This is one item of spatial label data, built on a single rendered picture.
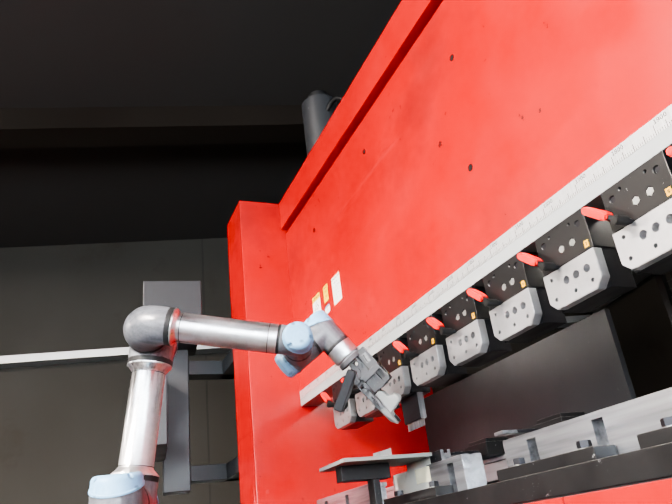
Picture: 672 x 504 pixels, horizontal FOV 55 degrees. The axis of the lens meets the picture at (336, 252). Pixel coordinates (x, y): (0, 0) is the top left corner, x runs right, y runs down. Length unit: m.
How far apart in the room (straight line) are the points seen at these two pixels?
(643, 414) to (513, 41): 0.86
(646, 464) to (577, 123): 0.66
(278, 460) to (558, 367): 1.14
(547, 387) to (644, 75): 1.22
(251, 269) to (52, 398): 3.07
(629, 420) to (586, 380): 0.84
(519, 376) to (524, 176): 1.02
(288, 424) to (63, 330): 3.37
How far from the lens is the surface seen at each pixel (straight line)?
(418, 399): 1.92
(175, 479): 3.13
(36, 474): 5.55
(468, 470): 1.71
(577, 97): 1.41
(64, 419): 5.58
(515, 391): 2.38
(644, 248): 1.23
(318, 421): 2.76
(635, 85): 1.31
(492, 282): 1.55
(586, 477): 1.20
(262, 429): 2.68
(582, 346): 2.12
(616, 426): 1.31
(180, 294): 2.93
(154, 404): 1.75
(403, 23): 2.10
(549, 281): 1.40
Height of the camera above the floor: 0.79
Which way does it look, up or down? 25 degrees up
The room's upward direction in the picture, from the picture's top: 7 degrees counter-clockwise
